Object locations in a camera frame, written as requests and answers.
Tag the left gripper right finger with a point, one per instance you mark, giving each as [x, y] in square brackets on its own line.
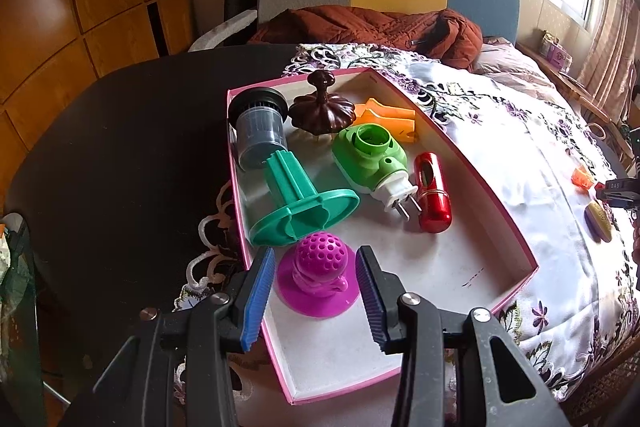
[380, 291]

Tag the beige curtain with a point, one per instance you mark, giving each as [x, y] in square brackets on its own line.
[609, 72]

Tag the grey cylinder with black cap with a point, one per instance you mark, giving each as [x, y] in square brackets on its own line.
[258, 115]

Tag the pink box on shelf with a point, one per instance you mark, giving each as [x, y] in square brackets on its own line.
[554, 53]

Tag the pink pillow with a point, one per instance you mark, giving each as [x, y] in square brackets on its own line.
[501, 61]

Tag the rust brown quilted jacket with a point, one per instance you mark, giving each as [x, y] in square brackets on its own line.
[445, 35]

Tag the orange cube block toy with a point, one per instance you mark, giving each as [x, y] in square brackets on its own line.
[582, 179]

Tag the orange plastic clip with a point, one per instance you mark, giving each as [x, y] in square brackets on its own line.
[399, 121]

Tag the teal green plastic stand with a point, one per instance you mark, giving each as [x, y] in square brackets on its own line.
[299, 209]

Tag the yellow perforated oval case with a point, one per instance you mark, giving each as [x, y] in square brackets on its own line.
[597, 222]

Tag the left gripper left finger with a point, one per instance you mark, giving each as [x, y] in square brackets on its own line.
[249, 292]

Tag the wooden side shelf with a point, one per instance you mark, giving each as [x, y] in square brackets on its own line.
[582, 103]

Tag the magenta perforated ball toy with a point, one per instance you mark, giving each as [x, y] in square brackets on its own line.
[316, 277]

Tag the white floral embroidered tablecloth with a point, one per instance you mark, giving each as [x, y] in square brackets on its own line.
[583, 304]

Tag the green plug-in device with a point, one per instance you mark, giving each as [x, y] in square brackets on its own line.
[374, 163]

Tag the pink shallow cardboard box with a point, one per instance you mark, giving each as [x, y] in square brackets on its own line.
[482, 260]

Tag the red metallic capsule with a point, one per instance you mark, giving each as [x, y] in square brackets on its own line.
[433, 197]

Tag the dark brown flower-shaped lid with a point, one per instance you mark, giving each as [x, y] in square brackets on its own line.
[322, 112]

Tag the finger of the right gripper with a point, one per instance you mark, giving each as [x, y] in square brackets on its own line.
[618, 193]

